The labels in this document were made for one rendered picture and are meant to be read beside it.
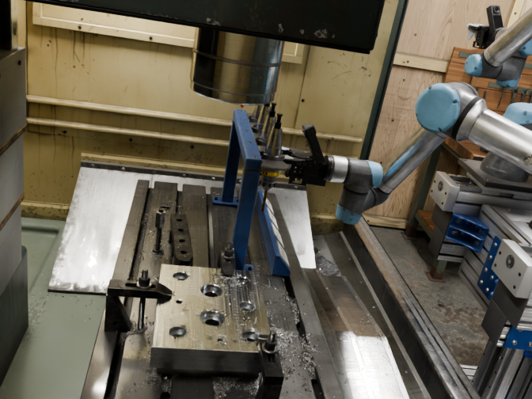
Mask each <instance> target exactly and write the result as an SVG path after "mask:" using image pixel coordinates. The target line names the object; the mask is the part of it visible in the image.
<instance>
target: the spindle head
mask: <svg viewBox="0 0 532 399"><path fill-rule="evenodd" d="M23 1H29V2H38V3H43V4H48V5H54V6H63V7H69V8H74V9H80V10H88V11H94V12H99V13H109V14H114V15H120V16H125V17H134V18H139V19H145V20H150V21H160V22H165V23H170V24H175V25H185V26H190V27H196V28H201V29H210V30H215V31H220V32H230V33H236V34H241V35H246V36H255V37H261V38H266V39H271V40H281V41H287V42H291V43H297V44H306V45H311V46H317V47H322V48H332V49H336V50H342V51H352V52H357V53H362V54H368V55H369V54H370V51H372V50H373V49H374V44H375V41H376V38H377V37H378V27H379V24H380V20H381V17H382V11H383V7H384V4H385V0H23Z"/></svg>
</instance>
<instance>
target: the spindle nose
mask: <svg viewBox="0 0 532 399"><path fill-rule="evenodd" d="M285 42H286V41H281V40H271V39H266V38H261V37H255V36H246V35H241V34H236V33H230V32H220V31H215V30H210V29H205V28H196V27H195V31H194V39H193V49H192V61H191V69H190V76H189V77H190V88H191V89H192V91H193V92H194V93H196V94H198V95H200V96H202V97H206V98H208V99H212V100H215V101H221V102H225V103H230V104H235V105H267V104H270V103H271V102H273V101H274V100H275V95H276V92H277V88H278V83H279V74H280V70H281V65H282V64H281V62H282V60H283V52H284V47H285Z"/></svg>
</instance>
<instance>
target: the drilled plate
mask: <svg viewBox="0 0 532 399"><path fill-rule="evenodd" d="M179 270H180V271H179ZM181 271H183V273H182V272H181ZM184 272H186V274H188V273H189V274H190V275H186V274H185V273H184ZM212 272H213V273H212ZM213 274H215V275H216V276H218V277H216V276H215V275H213ZM237 274H238V275H241V277H240V276H239V277H237V278H236V279H235V278H234V279H225V278H223V279H222V277H223V276H224V275H222V273H221V268H201V267H191V266H180V265H171V264H161V270H160V276H159V283H160V284H163V285H165V286H166V287H168V288H169V289H170V290H171V291H172V295H173V296H172V298H166V299H157V304H156V311H155V318H154V331H153V338H152V345H151V353H150V368H168V369H185V370H204V371H239V372H257V373H261V372H262V371H261V366H260V356H259V352H258V346H257V342H256V341H257V339H258V336H259V334H263V335H269V334H270V328H269V323H268V316H267V312H266V308H265V304H264V296H263V292H262V288H261V284H260V277H259V272H252V271H242V270H235V273H234V276H237ZM187 276H188V278H187ZM220 276H222V277H220ZM243 276H244V277H243ZM190 277H191V278H190ZM212 277H213V278H212ZM242 277H243V278H242ZM216 278H217V279H216ZM247 278H248V280H247ZM183 279H184V280H183ZM224 279H225V280H224ZM233 280H234V281H233ZM251 280H252V281H251ZM213 281H214V282H213ZM223 281H225V282H223ZM235 281H236V283H235ZM210 283H213V284H210ZM238 283H240V284H241V283H242V285H241V286H239V285H238ZM204 284H205V285H204ZM230 284H231V285H230ZM235 284H236V285H235ZM245 284H248V286H244V285H245ZM203 285H204V286H203ZM221 286H222V288H221ZM225 287H226V289H224V288H225ZM201 288H202V289H201ZM220 288H221V289H220ZM223 289H224V291H223V292H222V290H223ZM173 291H175V292H174V294H173ZM175 295H176V296H175ZM208 297H209V298H208ZM234 298H235V299H234ZM242 299H243V300H242ZM175 300H176V301H175ZM244 300H245V301H244ZM239 302H240V303H239ZM224 303H225V304H224ZM253 303H255V305H254V304H253ZM202 307H203V308H202ZM182 308H186V309H187V308H188V309H187V310H183V309H182ZM209 308H210V309H213V310H211V311H210V309H209ZM255 308H256V309H255ZM205 309H207V312H204V310H205ZM214 309H215V310H214ZM208 310H209V311H208ZM239 310H240V311H239ZM172 311H173V312H172ZM202 311H203V312H204V313H202V314H201V313H200V312H202ZM214 311H215V312H214ZM222 311H223V313H224V312H225V316H224V315H222ZM242 311H243V313H242ZM247 311H248V312H247ZM220 312H221V313H220ZM237 312H238V313H237ZM244 312H245V313H244ZM196 313H198V314H196ZM200 314H201V315H200ZM227 317H228V318H227ZM243 317H245V319H246V320H247V321H246V320H245V319H244V318H243ZM170 318H171V320H170ZM226 318H227V319H229V320H227V319H226ZM225 320H227V321H228V322H227V321H225ZM255 320H256V321H255ZM254 321H255V324H254ZM201 322H202V323H201ZM203 323H204V324H203ZM227 323H229V325H228V324H227ZM220 324H221V326H223V327H221V328H220ZM222 324H223V325H222ZM241 324H246V325H243V326H240V325H241ZM178 325H179V326H178ZM180 325H181V326H182V325H184V326H182V328H181V327H180ZM238 325H239V327H238ZM247 325H249V326H247ZM174 326H175V327H174ZM209 326H211V327H209ZM217 326H219V327H217ZM183 327H184V328H183ZM186 327H187V328H186ZM251 327H252V328H254V329H255V330H256V331H255V332H253V331H250V329H251ZM185 328H186V329H185ZM246 329H247V331H246ZM186 330H187V331H186ZM251 330H252V329H251ZM189 331H190V332H189ZM240 332H241V333H242V336H243V338H245V339H247V341H246V340H243V338H242V337H241V335H240V336H238V335H239V334H238V333H240ZM258 332H259V334H258ZM168 333H169V334H168ZM189 333H190V334H189ZM227 333H228V334H227ZM243 333H244V334H243ZM256 333H257V334H256ZM170 334H171V335H170ZM185 334H187V335H185ZM220 334H221V335H222V336H224V337H225V338H221V336H219V335H220ZM236 334H237V335H236ZM175 336H176V337H175ZM179 336H181V337H183V338H180V337H179ZM208 336H210V337H211V338H210V337H209V338H208ZM171 337H172V338H171ZM178 337H179V338H180V339H179V338H178ZM212 337H213V338H212ZM240 337H241V338H240ZM177 338H178V339H177ZM233 338H234V339H235V340H237V342H236V341H234V339H233ZM222 339H224V340H222ZM232 339H233V340H232ZM221 341H223V343H221ZM243 342H244V343H243ZM251 342H252V343H251ZM223 344H224V345H223Z"/></svg>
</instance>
